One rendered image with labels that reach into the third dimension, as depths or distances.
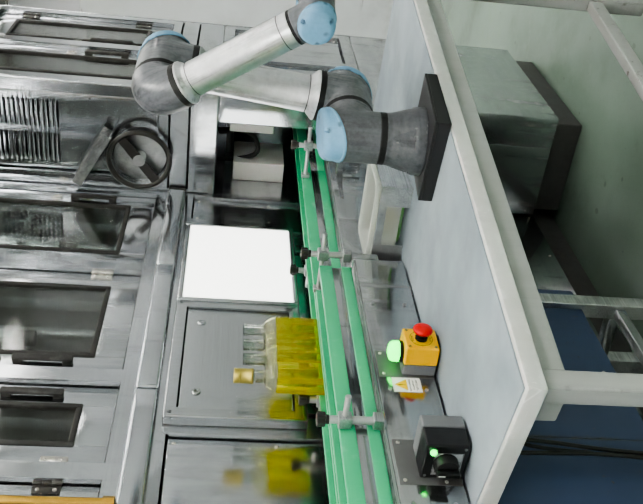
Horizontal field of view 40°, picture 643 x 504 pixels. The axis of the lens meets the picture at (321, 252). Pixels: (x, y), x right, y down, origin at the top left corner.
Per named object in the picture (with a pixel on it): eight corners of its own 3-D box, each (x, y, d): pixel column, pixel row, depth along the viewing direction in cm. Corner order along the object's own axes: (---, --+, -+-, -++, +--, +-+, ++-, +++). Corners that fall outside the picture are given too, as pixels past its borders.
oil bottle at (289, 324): (346, 337, 221) (261, 332, 218) (349, 319, 218) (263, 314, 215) (349, 351, 216) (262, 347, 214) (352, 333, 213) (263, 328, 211)
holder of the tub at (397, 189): (387, 247, 243) (359, 246, 242) (403, 158, 229) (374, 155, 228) (396, 282, 228) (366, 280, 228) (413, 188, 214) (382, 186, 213)
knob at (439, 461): (455, 472, 156) (459, 486, 153) (430, 471, 156) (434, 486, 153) (460, 454, 154) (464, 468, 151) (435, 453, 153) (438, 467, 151)
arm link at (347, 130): (375, 176, 194) (314, 171, 193) (371, 140, 204) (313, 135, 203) (383, 132, 186) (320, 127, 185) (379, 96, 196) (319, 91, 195)
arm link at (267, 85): (366, 146, 204) (129, 101, 194) (363, 109, 214) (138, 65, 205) (381, 103, 196) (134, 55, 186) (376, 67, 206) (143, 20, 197)
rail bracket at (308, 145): (357, 176, 283) (287, 172, 280) (364, 128, 274) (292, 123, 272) (358, 183, 279) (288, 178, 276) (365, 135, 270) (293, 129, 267)
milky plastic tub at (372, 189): (388, 231, 240) (357, 229, 239) (401, 156, 229) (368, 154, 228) (397, 265, 226) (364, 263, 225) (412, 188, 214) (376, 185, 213)
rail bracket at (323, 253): (344, 288, 227) (296, 285, 225) (353, 232, 218) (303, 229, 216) (345, 294, 224) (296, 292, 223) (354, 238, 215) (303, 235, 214)
